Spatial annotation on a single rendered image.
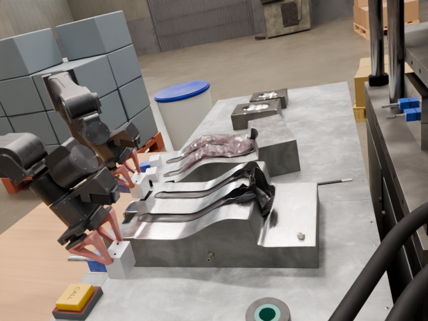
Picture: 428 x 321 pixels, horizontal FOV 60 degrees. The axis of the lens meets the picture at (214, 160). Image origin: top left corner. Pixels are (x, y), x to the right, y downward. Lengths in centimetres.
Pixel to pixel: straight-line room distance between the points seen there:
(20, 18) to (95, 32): 903
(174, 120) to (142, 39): 942
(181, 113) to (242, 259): 249
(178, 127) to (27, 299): 247
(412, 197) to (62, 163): 83
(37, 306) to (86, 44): 277
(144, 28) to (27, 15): 332
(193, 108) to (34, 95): 131
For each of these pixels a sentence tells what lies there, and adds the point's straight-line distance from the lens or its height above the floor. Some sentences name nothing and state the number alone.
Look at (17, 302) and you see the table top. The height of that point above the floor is 80.
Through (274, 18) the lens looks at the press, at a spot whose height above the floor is 45.
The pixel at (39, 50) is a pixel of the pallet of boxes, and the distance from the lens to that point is 352.
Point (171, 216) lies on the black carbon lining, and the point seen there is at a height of 88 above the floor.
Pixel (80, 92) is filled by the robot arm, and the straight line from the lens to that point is 101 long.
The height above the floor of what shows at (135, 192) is 92.
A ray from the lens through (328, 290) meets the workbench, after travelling 79.
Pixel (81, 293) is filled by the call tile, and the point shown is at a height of 84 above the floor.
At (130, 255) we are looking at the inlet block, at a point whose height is 94.
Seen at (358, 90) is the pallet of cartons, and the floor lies 29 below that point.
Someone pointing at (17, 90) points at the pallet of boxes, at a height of 98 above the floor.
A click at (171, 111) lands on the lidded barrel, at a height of 51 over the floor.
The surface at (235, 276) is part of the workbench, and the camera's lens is 85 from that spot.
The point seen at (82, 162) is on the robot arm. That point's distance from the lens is 67.
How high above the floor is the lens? 136
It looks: 24 degrees down
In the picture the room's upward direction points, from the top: 14 degrees counter-clockwise
